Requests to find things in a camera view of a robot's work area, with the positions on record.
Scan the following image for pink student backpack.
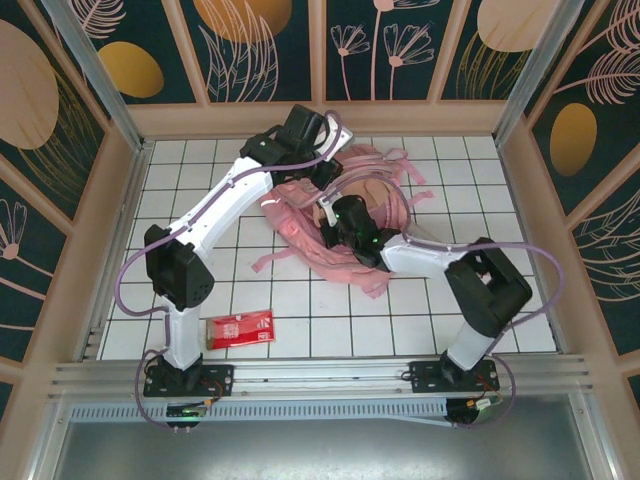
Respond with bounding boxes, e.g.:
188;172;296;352
249;142;434;301

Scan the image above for red tissue packet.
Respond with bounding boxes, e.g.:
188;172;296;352
204;308;277;351

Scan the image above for grey metal sheet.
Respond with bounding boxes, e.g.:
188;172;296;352
49;419;606;480

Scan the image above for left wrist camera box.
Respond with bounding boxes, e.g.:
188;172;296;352
327;123;354;156

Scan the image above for wall panel orange circle leaves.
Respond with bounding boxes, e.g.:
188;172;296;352
167;0;321;106

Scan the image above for wall panel pink flowers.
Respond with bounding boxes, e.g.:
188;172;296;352
319;0;454;104

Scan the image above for aluminium mounting rail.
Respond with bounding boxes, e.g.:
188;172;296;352
49;353;594;401

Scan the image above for aluminium side rail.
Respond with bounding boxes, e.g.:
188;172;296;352
74;142;154;361
494;139;566;356

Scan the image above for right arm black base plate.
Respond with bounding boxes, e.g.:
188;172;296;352
409;359;501;396

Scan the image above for wall panel with yellow oval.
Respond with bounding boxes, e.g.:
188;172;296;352
64;0;209;106

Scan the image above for grey slotted cable duct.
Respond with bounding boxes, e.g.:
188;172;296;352
69;397;451;427

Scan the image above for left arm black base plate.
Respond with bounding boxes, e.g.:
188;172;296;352
143;363;236;399

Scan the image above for aluminium corner post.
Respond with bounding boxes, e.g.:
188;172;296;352
492;0;586;146
42;0;146;151

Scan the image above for wall panel beige circle feathers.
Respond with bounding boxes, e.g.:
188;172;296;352
437;0;561;101

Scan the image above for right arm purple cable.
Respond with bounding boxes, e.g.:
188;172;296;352
319;167;566;431

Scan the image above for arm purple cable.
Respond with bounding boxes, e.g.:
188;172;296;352
115;108;344;432
319;167;566;431

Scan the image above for wall panel oval and fern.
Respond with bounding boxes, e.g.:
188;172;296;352
522;0;640;216

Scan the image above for wall panel fern leaves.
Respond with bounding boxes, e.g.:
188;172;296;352
567;184;640;359

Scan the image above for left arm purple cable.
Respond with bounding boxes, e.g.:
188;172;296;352
115;108;344;432

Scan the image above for wall panel large beige circle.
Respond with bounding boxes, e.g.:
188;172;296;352
0;0;111;226

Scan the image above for wall panel single flower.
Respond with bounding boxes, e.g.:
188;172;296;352
0;154;76;364

